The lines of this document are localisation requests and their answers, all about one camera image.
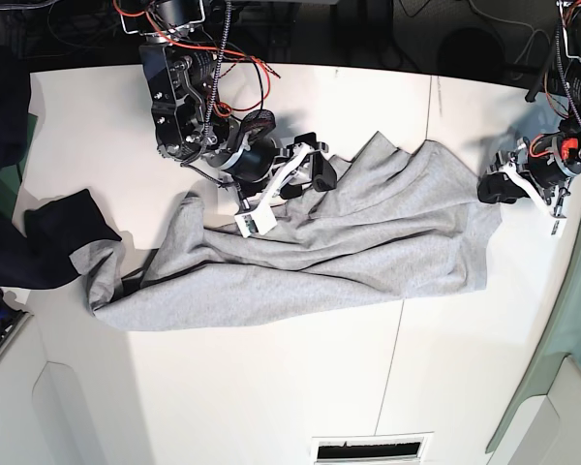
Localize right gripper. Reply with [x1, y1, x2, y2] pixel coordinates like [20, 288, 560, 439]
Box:
[199, 133, 338, 199]

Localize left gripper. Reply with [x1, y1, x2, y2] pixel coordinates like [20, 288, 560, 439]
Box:
[476, 133, 581, 204]

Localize grey t-shirt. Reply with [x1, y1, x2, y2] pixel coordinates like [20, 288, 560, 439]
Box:
[71, 134, 501, 331]

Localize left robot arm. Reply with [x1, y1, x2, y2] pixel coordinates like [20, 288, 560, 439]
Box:
[477, 1, 581, 219]

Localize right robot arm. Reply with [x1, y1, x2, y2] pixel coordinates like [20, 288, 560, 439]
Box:
[112, 1, 338, 202]

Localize black round stool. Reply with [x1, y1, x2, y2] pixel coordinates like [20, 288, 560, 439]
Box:
[437, 27, 505, 81]

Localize dark navy cloth pile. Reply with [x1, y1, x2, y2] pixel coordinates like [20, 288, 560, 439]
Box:
[0, 46, 122, 290]

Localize grey cables on floor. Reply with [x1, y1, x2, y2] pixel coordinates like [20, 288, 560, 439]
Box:
[464, 0, 563, 83]

